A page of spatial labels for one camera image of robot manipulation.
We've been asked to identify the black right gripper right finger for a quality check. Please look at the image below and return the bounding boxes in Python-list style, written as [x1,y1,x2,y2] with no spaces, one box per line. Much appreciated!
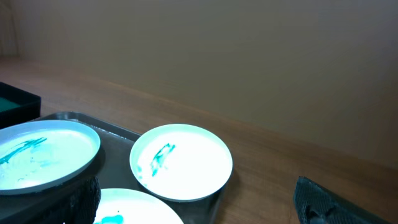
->
[293,176,389,224]

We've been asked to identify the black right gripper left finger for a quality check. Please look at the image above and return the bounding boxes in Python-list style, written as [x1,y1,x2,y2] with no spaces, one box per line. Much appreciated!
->
[33,175,101,224]

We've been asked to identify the white plate cleaned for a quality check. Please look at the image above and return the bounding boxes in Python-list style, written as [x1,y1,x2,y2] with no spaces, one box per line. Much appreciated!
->
[94,189,183,224]
[1,120,101,195]
[129,124,233,202]

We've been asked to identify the large dark serving tray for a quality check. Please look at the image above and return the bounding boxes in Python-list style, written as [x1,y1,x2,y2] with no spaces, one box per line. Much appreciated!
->
[1,111,226,224]

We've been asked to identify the small black sponge tray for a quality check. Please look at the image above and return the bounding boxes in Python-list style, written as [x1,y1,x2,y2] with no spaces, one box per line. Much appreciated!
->
[1,82,42,129]

